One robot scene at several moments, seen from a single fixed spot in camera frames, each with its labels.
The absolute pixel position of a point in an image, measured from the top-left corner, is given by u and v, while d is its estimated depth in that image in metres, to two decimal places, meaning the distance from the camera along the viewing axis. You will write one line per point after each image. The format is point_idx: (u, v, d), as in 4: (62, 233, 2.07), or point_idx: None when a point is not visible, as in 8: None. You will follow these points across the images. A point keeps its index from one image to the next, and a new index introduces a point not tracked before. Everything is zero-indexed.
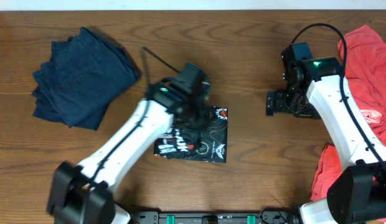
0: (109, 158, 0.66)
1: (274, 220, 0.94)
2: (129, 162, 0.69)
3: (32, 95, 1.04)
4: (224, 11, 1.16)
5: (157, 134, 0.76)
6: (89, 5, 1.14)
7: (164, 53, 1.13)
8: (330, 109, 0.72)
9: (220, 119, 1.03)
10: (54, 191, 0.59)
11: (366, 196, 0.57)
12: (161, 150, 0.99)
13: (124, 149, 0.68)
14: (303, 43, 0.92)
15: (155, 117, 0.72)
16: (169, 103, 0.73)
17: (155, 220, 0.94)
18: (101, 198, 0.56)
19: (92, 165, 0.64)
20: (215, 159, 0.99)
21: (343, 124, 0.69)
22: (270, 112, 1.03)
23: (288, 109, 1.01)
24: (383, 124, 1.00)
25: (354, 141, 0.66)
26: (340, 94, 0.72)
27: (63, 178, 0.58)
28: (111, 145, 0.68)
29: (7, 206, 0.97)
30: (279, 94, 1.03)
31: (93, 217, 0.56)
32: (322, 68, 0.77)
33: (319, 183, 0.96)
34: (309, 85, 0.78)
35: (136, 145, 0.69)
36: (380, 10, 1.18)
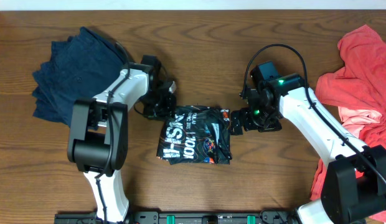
0: (114, 92, 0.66)
1: (274, 220, 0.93)
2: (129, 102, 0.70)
3: (33, 96, 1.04)
4: (223, 11, 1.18)
5: (141, 89, 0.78)
6: (90, 5, 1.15)
7: (163, 53, 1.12)
8: (302, 118, 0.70)
9: (222, 121, 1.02)
10: (76, 124, 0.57)
11: (353, 190, 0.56)
12: (165, 155, 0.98)
13: (124, 89, 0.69)
14: (269, 61, 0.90)
15: (138, 72, 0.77)
16: (144, 68, 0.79)
17: (155, 220, 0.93)
18: (120, 111, 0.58)
19: (103, 95, 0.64)
20: (218, 160, 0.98)
21: (316, 127, 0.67)
22: (239, 131, 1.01)
23: (256, 126, 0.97)
24: (383, 124, 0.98)
25: (330, 140, 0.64)
26: (307, 100, 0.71)
27: (81, 110, 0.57)
28: (111, 86, 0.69)
29: (6, 206, 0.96)
30: (245, 113, 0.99)
31: (119, 130, 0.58)
32: (286, 84, 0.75)
33: (319, 183, 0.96)
34: (277, 101, 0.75)
35: (131, 86, 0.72)
36: (378, 11, 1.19)
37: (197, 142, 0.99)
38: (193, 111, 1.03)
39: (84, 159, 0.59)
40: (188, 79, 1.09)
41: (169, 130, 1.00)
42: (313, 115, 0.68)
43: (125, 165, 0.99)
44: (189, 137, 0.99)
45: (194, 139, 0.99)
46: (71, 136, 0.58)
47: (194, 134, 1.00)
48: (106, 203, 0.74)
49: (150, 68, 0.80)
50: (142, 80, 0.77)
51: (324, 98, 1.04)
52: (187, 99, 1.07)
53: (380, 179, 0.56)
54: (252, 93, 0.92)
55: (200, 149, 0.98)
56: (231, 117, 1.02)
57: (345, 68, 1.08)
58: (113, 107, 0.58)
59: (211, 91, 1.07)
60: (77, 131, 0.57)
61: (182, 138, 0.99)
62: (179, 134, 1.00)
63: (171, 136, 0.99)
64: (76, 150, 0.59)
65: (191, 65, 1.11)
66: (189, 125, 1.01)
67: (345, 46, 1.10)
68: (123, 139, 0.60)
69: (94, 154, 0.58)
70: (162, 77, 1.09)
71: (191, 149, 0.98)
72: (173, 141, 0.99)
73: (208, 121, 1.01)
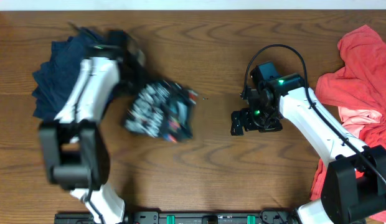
0: (80, 102, 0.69)
1: (274, 220, 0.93)
2: (98, 102, 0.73)
3: (32, 95, 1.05)
4: (223, 11, 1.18)
5: (109, 79, 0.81)
6: (90, 5, 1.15)
7: (163, 53, 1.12)
8: (302, 118, 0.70)
9: (187, 99, 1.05)
10: (46, 149, 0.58)
11: (353, 190, 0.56)
12: (131, 127, 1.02)
13: (89, 91, 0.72)
14: (269, 62, 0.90)
15: (102, 65, 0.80)
16: (109, 54, 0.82)
17: (155, 220, 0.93)
18: (89, 128, 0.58)
19: (68, 111, 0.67)
20: (178, 137, 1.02)
21: (316, 127, 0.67)
22: (240, 131, 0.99)
23: (257, 127, 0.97)
24: (383, 124, 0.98)
25: (330, 140, 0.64)
26: (307, 100, 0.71)
27: (48, 135, 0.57)
28: (75, 94, 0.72)
29: (6, 206, 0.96)
30: (246, 113, 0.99)
31: (92, 147, 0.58)
32: (286, 84, 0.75)
33: (319, 182, 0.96)
34: (278, 101, 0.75)
35: (98, 85, 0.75)
36: (378, 11, 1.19)
37: (162, 121, 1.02)
38: (162, 86, 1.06)
39: (65, 180, 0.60)
40: (188, 79, 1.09)
41: (137, 105, 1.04)
42: (313, 115, 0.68)
43: (125, 165, 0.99)
44: (155, 112, 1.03)
45: (158, 116, 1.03)
46: (46, 162, 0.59)
47: (160, 110, 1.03)
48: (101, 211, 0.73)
49: (115, 53, 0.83)
50: (108, 70, 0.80)
51: (324, 98, 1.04)
52: (187, 99, 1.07)
53: (380, 178, 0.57)
54: (253, 93, 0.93)
55: (163, 126, 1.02)
56: (232, 117, 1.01)
57: (345, 68, 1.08)
58: (81, 126, 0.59)
59: (211, 91, 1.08)
60: (50, 155, 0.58)
61: (149, 114, 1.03)
62: (147, 110, 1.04)
63: (139, 111, 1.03)
64: (56, 173, 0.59)
65: (190, 65, 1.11)
66: (157, 100, 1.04)
67: (345, 46, 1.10)
68: (99, 152, 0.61)
69: (75, 172, 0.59)
70: (162, 77, 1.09)
71: (155, 127, 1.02)
72: (140, 116, 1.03)
73: (173, 100, 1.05)
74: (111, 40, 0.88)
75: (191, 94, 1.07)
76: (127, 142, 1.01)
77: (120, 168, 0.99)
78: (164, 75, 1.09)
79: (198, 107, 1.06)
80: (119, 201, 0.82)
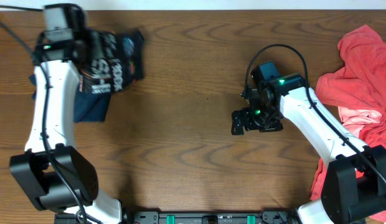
0: (47, 127, 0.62)
1: (274, 220, 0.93)
2: (67, 114, 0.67)
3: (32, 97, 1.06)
4: (223, 11, 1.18)
5: (73, 82, 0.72)
6: (90, 5, 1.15)
7: (163, 53, 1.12)
8: (302, 118, 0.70)
9: (137, 44, 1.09)
10: (25, 183, 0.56)
11: (354, 190, 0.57)
12: (96, 90, 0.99)
13: (53, 107, 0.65)
14: (269, 62, 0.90)
15: (58, 71, 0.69)
16: (61, 55, 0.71)
17: (155, 220, 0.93)
18: (65, 155, 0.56)
19: (36, 141, 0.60)
20: (143, 79, 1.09)
21: (316, 127, 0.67)
22: (240, 131, 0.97)
23: (258, 127, 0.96)
24: (383, 124, 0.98)
25: (330, 140, 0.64)
26: (307, 100, 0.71)
27: (22, 170, 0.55)
28: (38, 119, 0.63)
29: (7, 206, 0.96)
30: (246, 113, 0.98)
31: (73, 172, 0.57)
32: (287, 84, 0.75)
33: (319, 182, 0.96)
34: (279, 101, 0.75)
35: (61, 97, 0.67)
36: (378, 11, 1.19)
37: (122, 70, 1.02)
38: (109, 38, 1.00)
39: (56, 204, 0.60)
40: (188, 79, 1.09)
41: (94, 66, 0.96)
42: (314, 115, 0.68)
43: (124, 165, 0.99)
44: (115, 65, 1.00)
45: (119, 68, 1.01)
46: (30, 195, 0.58)
47: (118, 62, 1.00)
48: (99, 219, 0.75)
49: (68, 50, 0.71)
50: (67, 73, 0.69)
51: (324, 98, 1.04)
52: (187, 99, 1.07)
53: (381, 179, 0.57)
54: (253, 93, 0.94)
55: (126, 75, 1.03)
56: (233, 117, 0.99)
57: (345, 68, 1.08)
58: (56, 154, 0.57)
59: (211, 91, 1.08)
60: (30, 190, 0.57)
61: (109, 72, 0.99)
62: (105, 66, 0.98)
63: (98, 71, 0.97)
64: (44, 199, 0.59)
65: (190, 65, 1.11)
66: (109, 54, 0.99)
67: (345, 46, 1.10)
68: (83, 175, 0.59)
69: (63, 196, 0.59)
70: (162, 77, 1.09)
71: (119, 79, 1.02)
72: (101, 76, 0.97)
73: (124, 48, 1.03)
74: (56, 25, 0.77)
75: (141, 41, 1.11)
76: (127, 142, 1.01)
77: (119, 168, 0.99)
78: (164, 75, 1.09)
79: (198, 107, 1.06)
80: (115, 201, 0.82)
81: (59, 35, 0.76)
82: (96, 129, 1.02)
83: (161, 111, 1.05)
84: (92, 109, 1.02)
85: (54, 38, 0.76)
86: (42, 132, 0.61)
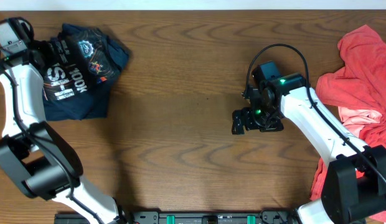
0: (18, 113, 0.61)
1: (274, 220, 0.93)
2: (37, 102, 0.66)
3: None
4: (223, 11, 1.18)
5: (37, 81, 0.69)
6: (89, 5, 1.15)
7: (163, 53, 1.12)
8: (304, 117, 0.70)
9: (99, 42, 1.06)
10: (8, 167, 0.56)
11: (354, 190, 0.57)
12: (58, 97, 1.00)
13: (22, 97, 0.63)
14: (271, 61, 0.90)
15: (19, 71, 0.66)
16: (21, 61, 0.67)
17: (155, 220, 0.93)
18: (41, 128, 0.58)
19: (11, 128, 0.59)
20: (109, 78, 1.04)
21: (317, 127, 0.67)
22: (241, 131, 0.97)
23: (258, 126, 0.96)
24: (383, 124, 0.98)
25: (330, 139, 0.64)
26: (309, 99, 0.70)
27: (1, 152, 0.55)
28: (9, 107, 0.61)
29: (7, 206, 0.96)
30: (247, 112, 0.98)
31: (53, 145, 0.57)
32: (287, 83, 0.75)
33: (319, 182, 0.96)
34: (279, 101, 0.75)
35: (28, 87, 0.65)
36: (378, 11, 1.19)
37: (82, 74, 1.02)
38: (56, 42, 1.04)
39: (44, 186, 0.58)
40: (188, 79, 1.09)
41: (51, 74, 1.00)
42: (314, 115, 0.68)
43: (124, 165, 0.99)
44: (72, 70, 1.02)
45: (77, 71, 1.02)
46: (15, 180, 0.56)
47: (76, 66, 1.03)
48: (94, 210, 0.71)
49: (27, 56, 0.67)
50: (30, 73, 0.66)
51: (324, 99, 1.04)
52: (187, 99, 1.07)
53: (381, 180, 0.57)
54: (254, 93, 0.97)
55: (88, 76, 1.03)
56: (234, 116, 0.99)
57: (345, 68, 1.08)
58: (32, 130, 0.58)
59: (211, 91, 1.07)
60: (15, 173, 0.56)
61: (67, 77, 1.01)
62: (60, 73, 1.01)
63: (55, 78, 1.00)
64: (30, 183, 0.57)
65: (191, 65, 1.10)
66: (63, 60, 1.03)
67: (345, 46, 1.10)
68: (64, 149, 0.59)
69: (48, 175, 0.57)
70: (162, 77, 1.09)
71: (80, 81, 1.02)
72: (61, 83, 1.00)
73: (79, 51, 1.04)
74: (7, 38, 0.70)
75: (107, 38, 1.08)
76: (127, 141, 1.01)
77: (119, 167, 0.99)
78: (164, 75, 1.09)
79: (198, 107, 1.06)
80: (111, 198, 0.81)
81: (15, 49, 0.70)
82: (96, 129, 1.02)
83: (161, 111, 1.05)
84: (96, 105, 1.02)
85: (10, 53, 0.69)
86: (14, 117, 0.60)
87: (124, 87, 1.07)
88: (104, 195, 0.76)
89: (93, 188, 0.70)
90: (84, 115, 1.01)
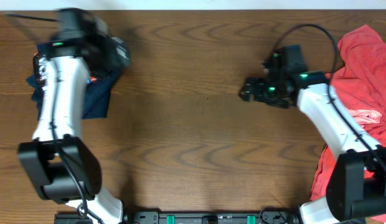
0: (55, 117, 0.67)
1: (274, 220, 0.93)
2: (75, 106, 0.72)
3: (34, 99, 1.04)
4: (224, 11, 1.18)
5: (80, 81, 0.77)
6: (90, 5, 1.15)
7: (163, 53, 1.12)
8: (320, 111, 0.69)
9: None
10: (32, 172, 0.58)
11: (360, 186, 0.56)
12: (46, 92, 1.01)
13: (62, 99, 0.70)
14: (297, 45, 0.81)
15: (68, 66, 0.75)
16: (71, 51, 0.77)
17: (155, 220, 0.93)
18: (71, 145, 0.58)
19: (44, 131, 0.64)
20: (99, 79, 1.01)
21: (332, 121, 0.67)
22: (248, 98, 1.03)
23: (266, 100, 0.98)
24: (383, 124, 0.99)
25: (343, 134, 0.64)
26: (326, 95, 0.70)
27: (30, 157, 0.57)
28: (48, 109, 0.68)
29: (7, 206, 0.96)
30: (260, 84, 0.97)
31: (79, 164, 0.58)
32: (309, 80, 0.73)
33: (319, 183, 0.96)
34: (299, 96, 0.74)
35: (70, 89, 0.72)
36: (379, 11, 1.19)
37: None
38: None
39: (60, 195, 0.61)
40: (188, 79, 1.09)
41: (40, 70, 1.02)
42: (331, 110, 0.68)
43: (124, 165, 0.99)
44: None
45: None
46: (36, 184, 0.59)
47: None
48: (99, 216, 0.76)
49: (76, 48, 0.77)
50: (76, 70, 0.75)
51: None
52: (187, 99, 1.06)
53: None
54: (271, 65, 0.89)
55: None
56: (247, 82, 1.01)
57: (345, 68, 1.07)
58: (63, 142, 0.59)
59: (211, 91, 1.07)
60: (37, 177, 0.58)
61: None
62: None
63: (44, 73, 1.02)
64: (48, 189, 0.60)
65: (191, 65, 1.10)
66: None
67: (345, 46, 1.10)
68: (89, 167, 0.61)
69: (66, 186, 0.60)
70: (162, 76, 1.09)
71: None
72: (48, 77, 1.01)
73: None
74: (67, 27, 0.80)
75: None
76: (127, 142, 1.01)
77: (120, 167, 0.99)
78: (164, 75, 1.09)
79: (198, 107, 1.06)
80: (119, 201, 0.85)
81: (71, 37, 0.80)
82: (96, 129, 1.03)
83: (161, 111, 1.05)
84: (95, 105, 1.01)
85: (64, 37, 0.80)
86: (50, 122, 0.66)
87: (124, 87, 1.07)
88: (112, 198, 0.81)
89: (103, 196, 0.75)
90: (84, 115, 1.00)
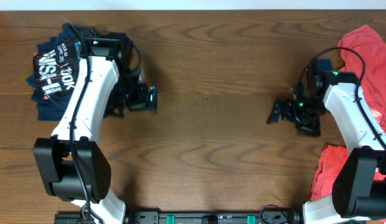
0: (76, 118, 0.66)
1: (274, 220, 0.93)
2: (98, 109, 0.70)
3: (32, 100, 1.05)
4: (224, 11, 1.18)
5: (110, 84, 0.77)
6: (90, 5, 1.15)
7: (164, 53, 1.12)
8: (344, 107, 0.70)
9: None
10: (44, 167, 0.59)
11: (369, 183, 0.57)
12: (46, 91, 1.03)
13: (86, 101, 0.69)
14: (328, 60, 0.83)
15: (99, 67, 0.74)
16: (106, 53, 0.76)
17: (155, 220, 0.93)
18: (87, 149, 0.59)
19: (64, 129, 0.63)
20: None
21: (353, 118, 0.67)
22: (276, 118, 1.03)
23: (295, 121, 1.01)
24: (383, 124, 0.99)
25: (362, 132, 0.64)
26: (353, 94, 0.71)
27: (45, 153, 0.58)
28: (71, 108, 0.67)
29: (6, 206, 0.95)
30: (289, 105, 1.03)
31: (90, 168, 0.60)
32: (341, 78, 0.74)
33: (319, 183, 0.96)
34: (326, 92, 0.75)
35: (96, 92, 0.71)
36: (378, 11, 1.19)
37: (73, 71, 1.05)
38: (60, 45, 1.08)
39: (66, 193, 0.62)
40: (188, 79, 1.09)
41: (41, 70, 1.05)
42: (354, 108, 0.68)
43: (124, 165, 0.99)
44: (65, 68, 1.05)
45: (70, 69, 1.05)
46: (45, 179, 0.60)
47: (69, 65, 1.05)
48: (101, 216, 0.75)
49: (112, 50, 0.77)
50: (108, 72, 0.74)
51: None
52: (187, 99, 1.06)
53: None
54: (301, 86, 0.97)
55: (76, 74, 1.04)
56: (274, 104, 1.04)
57: (345, 68, 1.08)
58: (78, 144, 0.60)
59: (211, 91, 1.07)
60: (47, 172, 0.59)
61: (56, 72, 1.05)
62: (52, 69, 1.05)
63: (45, 74, 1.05)
64: (55, 186, 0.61)
65: (191, 65, 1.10)
66: (61, 61, 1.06)
67: (345, 46, 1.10)
68: (99, 172, 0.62)
69: (73, 186, 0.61)
70: (162, 76, 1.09)
71: (69, 77, 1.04)
72: (48, 77, 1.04)
73: (75, 50, 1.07)
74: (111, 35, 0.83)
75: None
76: (127, 142, 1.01)
77: (120, 167, 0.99)
78: (164, 75, 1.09)
79: (198, 107, 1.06)
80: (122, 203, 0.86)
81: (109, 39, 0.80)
82: None
83: (161, 112, 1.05)
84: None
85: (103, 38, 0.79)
86: (71, 121, 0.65)
87: None
88: (114, 198, 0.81)
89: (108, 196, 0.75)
90: None
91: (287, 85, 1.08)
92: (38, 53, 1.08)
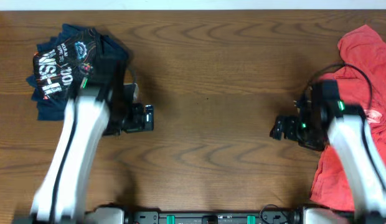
0: (60, 184, 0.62)
1: (274, 220, 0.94)
2: (84, 167, 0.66)
3: (32, 100, 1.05)
4: (224, 11, 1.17)
5: (99, 130, 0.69)
6: (90, 5, 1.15)
7: (164, 53, 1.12)
8: (351, 152, 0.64)
9: (93, 41, 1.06)
10: None
11: None
12: (47, 91, 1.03)
13: (72, 158, 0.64)
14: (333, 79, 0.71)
15: (86, 114, 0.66)
16: (96, 95, 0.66)
17: (155, 220, 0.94)
18: None
19: (45, 197, 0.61)
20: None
21: (363, 169, 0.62)
22: (277, 135, 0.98)
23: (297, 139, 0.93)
24: (383, 124, 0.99)
25: (369, 180, 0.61)
26: (361, 135, 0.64)
27: None
28: (55, 169, 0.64)
29: (7, 206, 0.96)
30: (291, 122, 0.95)
31: None
32: (347, 111, 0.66)
33: (319, 183, 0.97)
34: (330, 126, 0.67)
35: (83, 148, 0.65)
36: (379, 11, 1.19)
37: (73, 71, 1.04)
38: (59, 45, 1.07)
39: None
40: (188, 79, 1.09)
41: (41, 70, 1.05)
42: (363, 155, 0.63)
43: (124, 165, 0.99)
44: (65, 68, 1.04)
45: (70, 70, 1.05)
46: None
47: (69, 65, 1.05)
48: None
49: (102, 93, 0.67)
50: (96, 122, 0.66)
51: None
52: (187, 99, 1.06)
53: None
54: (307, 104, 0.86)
55: (77, 74, 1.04)
56: (277, 119, 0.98)
57: (345, 68, 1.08)
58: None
59: (211, 91, 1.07)
60: None
61: (56, 71, 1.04)
62: (52, 69, 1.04)
63: (45, 74, 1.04)
64: None
65: (191, 65, 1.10)
66: (61, 61, 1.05)
67: (345, 46, 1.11)
68: None
69: None
70: (162, 76, 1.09)
71: (70, 77, 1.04)
72: (48, 77, 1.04)
73: (75, 50, 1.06)
74: (101, 63, 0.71)
75: (102, 37, 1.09)
76: (127, 142, 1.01)
77: (120, 168, 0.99)
78: (164, 75, 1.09)
79: (198, 107, 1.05)
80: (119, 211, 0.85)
81: (98, 77, 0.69)
82: None
83: (162, 112, 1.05)
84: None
85: (93, 78, 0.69)
86: (54, 185, 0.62)
87: None
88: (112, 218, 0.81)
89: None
90: None
91: (287, 86, 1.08)
92: (38, 53, 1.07)
